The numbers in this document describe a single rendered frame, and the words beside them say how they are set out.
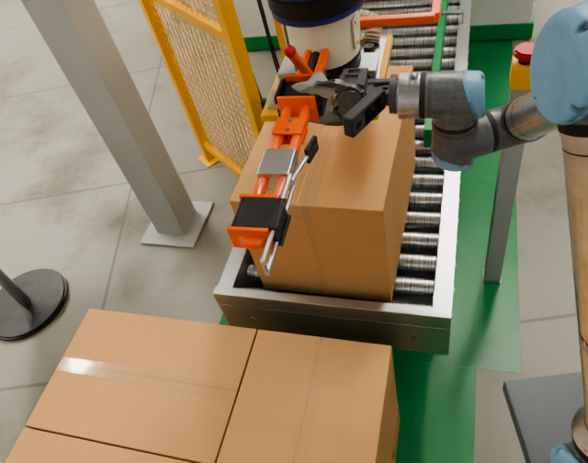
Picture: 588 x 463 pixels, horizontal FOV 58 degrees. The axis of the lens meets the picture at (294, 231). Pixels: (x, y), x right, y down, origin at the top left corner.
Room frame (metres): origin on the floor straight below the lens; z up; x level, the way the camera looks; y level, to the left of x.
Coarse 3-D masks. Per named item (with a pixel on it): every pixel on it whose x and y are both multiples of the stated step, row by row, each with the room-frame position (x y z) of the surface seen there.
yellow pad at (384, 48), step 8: (360, 40) 1.28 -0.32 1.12; (384, 40) 1.25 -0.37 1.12; (392, 40) 1.26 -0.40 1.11; (360, 48) 1.25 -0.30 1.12; (368, 48) 1.19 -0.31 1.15; (376, 48) 1.22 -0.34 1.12; (384, 48) 1.22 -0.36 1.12; (384, 56) 1.18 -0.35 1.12; (384, 64) 1.15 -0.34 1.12; (376, 72) 1.12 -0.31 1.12; (384, 72) 1.12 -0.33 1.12
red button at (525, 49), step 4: (520, 44) 1.18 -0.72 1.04; (524, 44) 1.17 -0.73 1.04; (528, 44) 1.17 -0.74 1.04; (532, 44) 1.16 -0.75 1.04; (516, 48) 1.17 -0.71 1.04; (520, 48) 1.16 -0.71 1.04; (524, 48) 1.16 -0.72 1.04; (528, 48) 1.15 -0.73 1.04; (532, 48) 1.15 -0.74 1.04; (516, 52) 1.16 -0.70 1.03; (520, 52) 1.14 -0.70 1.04; (524, 52) 1.14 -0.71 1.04; (528, 52) 1.13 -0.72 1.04; (516, 56) 1.15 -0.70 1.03; (520, 56) 1.14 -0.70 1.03; (524, 56) 1.13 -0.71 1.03; (528, 56) 1.13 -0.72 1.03; (520, 60) 1.14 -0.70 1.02; (524, 60) 1.13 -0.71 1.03; (528, 60) 1.12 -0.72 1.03; (524, 64) 1.14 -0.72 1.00; (528, 64) 1.13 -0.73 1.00
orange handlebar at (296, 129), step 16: (432, 0) 1.18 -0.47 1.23; (384, 16) 1.16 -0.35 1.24; (400, 16) 1.14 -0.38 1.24; (416, 16) 1.12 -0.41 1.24; (432, 16) 1.10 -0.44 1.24; (320, 64) 1.04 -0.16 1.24; (288, 112) 0.90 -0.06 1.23; (304, 112) 0.88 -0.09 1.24; (288, 128) 0.84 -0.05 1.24; (304, 128) 0.84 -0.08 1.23; (272, 144) 0.81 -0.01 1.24; (256, 192) 0.70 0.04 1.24; (240, 240) 0.60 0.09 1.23; (256, 240) 0.59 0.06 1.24
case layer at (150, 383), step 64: (128, 320) 1.04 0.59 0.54; (64, 384) 0.87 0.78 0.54; (128, 384) 0.81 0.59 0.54; (192, 384) 0.75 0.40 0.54; (256, 384) 0.70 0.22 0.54; (320, 384) 0.65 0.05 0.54; (384, 384) 0.59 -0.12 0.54; (64, 448) 0.67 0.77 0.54; (128, 448) 0.63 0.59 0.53; (192, 448) 0.57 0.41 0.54; (256, 448) 0.53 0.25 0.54; (320, 448) 0.48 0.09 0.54; (384, 448) 0.49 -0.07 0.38
